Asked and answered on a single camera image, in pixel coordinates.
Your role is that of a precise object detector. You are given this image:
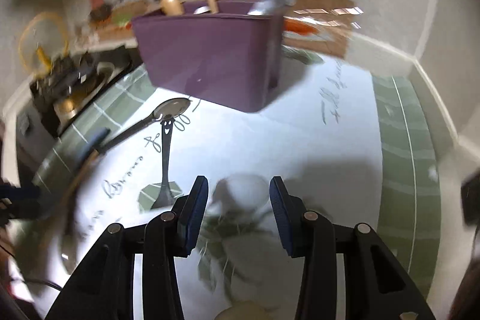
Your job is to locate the small white spoon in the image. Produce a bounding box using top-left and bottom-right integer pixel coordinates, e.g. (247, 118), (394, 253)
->
(225, 174), (268, 210)

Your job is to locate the steel spoon black handle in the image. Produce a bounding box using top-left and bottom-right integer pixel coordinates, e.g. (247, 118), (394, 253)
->
(97, 97), (191, 155)

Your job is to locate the wooden spoon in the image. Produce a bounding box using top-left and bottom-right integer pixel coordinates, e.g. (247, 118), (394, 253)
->
(160, 0), (185, 16)

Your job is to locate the green white tablecloth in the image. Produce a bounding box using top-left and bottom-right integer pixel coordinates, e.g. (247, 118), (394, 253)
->
(16, 57), (440, 319)

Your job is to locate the black gas stove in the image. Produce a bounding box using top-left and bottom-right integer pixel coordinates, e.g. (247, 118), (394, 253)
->
(16, 46), (139, 139)

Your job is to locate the yellow rimmed glass lid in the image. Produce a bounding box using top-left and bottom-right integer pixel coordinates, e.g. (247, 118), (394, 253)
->
(18, 11), (69, 78)

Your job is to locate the purple utensil bin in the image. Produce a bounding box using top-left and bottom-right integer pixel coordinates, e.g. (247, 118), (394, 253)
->
(132, 0), (284, 113)

